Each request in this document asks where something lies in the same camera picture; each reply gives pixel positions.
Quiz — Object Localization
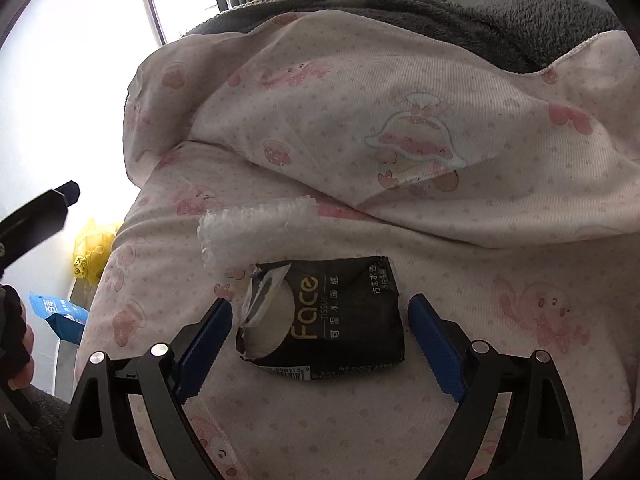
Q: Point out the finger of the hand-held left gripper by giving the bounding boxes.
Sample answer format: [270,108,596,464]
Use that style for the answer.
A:
[0,180,81,281]

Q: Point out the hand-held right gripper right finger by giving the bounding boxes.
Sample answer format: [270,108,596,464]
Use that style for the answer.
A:
[407,294,585,480]

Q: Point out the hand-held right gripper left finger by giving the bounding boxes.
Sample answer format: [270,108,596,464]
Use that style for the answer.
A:
[59,298,234,480]

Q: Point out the black tissue packet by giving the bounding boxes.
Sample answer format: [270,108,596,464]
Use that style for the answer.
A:
[236,256,407,380]

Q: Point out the bubble wrap piece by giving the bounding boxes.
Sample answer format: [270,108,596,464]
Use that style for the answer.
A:
[198,197,322,272]

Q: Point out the person's left hand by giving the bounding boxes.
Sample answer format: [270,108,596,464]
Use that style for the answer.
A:
[0,284,36,392]

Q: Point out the yellow plastic bag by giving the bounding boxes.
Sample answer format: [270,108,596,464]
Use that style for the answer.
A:
[73,217,124,282]

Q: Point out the blue cardboard box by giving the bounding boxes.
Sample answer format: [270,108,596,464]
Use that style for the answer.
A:
[28,292,91,347]

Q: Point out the pink printed duvet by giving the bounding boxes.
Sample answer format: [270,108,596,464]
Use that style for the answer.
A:
[72,7,640,480]

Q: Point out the grey fleece blanket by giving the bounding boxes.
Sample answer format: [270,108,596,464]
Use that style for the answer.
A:
[182,0,628,77]

